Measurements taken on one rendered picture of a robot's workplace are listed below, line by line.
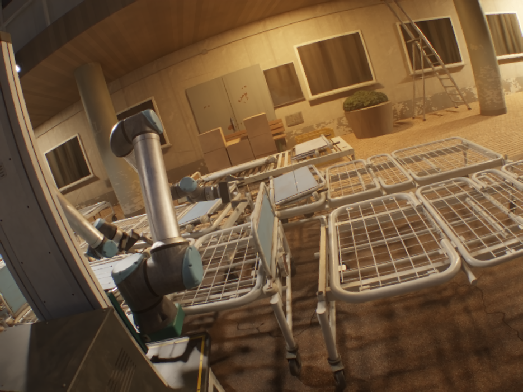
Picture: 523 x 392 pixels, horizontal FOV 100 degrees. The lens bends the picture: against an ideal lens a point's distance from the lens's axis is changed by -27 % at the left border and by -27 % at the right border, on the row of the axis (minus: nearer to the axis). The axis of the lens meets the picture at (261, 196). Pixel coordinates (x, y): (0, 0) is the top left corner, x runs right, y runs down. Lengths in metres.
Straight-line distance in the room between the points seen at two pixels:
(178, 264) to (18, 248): 0.59
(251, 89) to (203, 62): 1.38
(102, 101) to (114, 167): 1.34
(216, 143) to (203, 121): 2.58
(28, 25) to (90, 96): 2.02
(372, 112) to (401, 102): 1.83
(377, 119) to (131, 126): 5.44
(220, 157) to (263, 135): 0.79
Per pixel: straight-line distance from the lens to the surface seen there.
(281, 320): 1.34
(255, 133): 4.94
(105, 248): 1.53
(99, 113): 6.20
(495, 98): 6.63
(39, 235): 1.07
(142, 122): 1.24
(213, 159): 5.02
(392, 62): 7.83
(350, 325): 1.72
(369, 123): 6.23
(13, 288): 2.62
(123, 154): 1.35
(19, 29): 6.79
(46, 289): 1.17
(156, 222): 1.09
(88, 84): 6.35
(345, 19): 7.71
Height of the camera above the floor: 1.21
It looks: 16 degrees down
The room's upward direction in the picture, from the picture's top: 18 degrees counter-clockwise
